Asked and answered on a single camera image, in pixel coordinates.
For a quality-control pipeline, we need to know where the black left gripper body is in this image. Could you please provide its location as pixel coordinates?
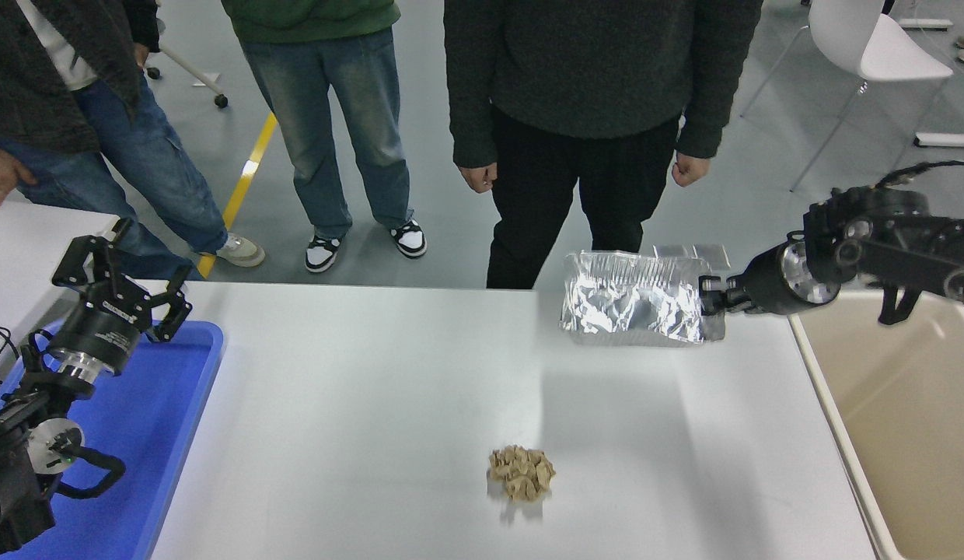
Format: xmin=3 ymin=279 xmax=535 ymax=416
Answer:
xmin=50 ymin=282 xmax=152 ymax=376

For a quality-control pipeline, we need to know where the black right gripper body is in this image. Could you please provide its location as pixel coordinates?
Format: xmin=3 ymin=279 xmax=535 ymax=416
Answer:
xmin=734 ymin=242 xmax=798 ymax=317

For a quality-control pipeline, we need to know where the foil tray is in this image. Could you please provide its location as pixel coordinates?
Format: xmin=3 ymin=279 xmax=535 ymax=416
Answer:
xmin=560 ymin=249 xmax=728 ymax=348

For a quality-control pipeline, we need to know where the tan paper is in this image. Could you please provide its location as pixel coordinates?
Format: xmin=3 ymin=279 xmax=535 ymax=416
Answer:
xmin=487 ymin=445 xmax=557 ymax=503

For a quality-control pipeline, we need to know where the person's right hand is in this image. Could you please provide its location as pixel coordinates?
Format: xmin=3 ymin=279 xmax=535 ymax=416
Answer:
xmin=0 ymin=145 xmax=37 ymax=212
xmin=459 ymin=161 xmax=499 ymax=194

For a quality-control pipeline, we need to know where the blue plastic tray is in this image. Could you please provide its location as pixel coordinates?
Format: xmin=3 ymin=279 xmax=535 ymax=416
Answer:
xmin=0 ymin=319 xmax=225 ymax=560

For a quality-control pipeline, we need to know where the large pale bin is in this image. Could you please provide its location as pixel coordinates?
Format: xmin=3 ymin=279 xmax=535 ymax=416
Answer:
xmin=789 ymin=289 xmax=964 ymax=560

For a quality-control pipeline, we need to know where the grey office chair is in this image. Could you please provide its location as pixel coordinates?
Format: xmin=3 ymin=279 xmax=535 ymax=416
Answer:
xmin=145 ymin=39 xmax=230 ymax=110

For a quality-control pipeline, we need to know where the white plastic chair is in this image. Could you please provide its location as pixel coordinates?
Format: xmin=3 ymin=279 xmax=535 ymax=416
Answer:
xmin=740 ymin=0 xmax=956 ymax=191

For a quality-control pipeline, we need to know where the thin black cable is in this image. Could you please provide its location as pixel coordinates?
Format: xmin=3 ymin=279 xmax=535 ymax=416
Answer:
xmin=0 ymin=322 xmax=21 ymax=397

